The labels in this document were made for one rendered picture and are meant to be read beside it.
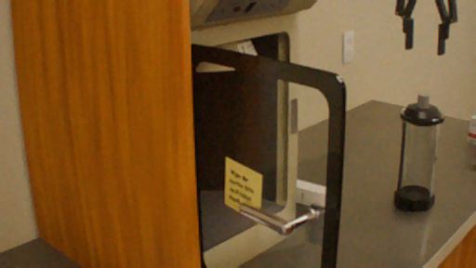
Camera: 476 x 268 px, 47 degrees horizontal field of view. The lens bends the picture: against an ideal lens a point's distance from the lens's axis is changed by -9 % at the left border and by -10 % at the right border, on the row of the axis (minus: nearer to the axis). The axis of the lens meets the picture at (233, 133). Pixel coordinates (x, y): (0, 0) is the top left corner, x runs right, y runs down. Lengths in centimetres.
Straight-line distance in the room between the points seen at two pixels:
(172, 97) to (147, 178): 15
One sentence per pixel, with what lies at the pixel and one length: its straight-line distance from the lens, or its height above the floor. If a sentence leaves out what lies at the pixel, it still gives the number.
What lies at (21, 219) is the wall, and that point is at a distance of 132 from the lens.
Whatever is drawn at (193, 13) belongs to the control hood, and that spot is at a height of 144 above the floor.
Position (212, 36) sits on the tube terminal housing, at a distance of 95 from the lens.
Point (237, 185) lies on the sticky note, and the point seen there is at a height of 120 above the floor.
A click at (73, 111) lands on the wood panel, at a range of 102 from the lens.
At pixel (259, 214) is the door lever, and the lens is 75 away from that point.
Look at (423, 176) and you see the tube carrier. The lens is 136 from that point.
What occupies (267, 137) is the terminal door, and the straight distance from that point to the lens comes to 78.
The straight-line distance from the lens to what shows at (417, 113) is 131.
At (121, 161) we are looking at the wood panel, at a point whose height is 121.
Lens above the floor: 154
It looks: 19 degrees down
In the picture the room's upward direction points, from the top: 1 degrees counter-clockwise
